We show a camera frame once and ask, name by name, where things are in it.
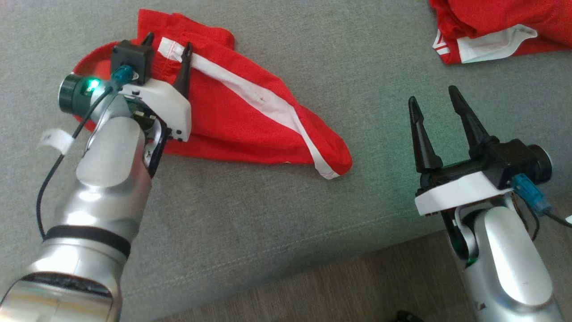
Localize red basketball jersey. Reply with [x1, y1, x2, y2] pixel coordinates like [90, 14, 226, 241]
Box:
[428, 0, 572, 65]

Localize left cable with blue plug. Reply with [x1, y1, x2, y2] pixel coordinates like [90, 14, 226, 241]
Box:
[36, 65, 135, 240]

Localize right cable with blue plug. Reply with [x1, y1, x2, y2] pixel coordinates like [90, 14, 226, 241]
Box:
[511, 174, 572, 229]

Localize cable with blue plug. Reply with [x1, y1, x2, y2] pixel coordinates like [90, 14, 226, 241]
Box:
[36, 65, 135, 240]
[511, 174, 572, 229]

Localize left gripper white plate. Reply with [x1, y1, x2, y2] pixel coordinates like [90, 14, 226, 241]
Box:
[118, 32, 193, 143]

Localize red shorts with white stripe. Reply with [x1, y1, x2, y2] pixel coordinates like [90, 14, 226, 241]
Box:
[71, 9, 353, 180]

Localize white cable label tag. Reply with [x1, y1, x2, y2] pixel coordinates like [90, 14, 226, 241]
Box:
[39, 129, 74, 156]

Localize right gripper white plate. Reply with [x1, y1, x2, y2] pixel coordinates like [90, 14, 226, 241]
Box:
[408, 85, 514, 217]

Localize grey fabric sofa seat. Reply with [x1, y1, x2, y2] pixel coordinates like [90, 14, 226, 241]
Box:
[0, 0, 572, 322]

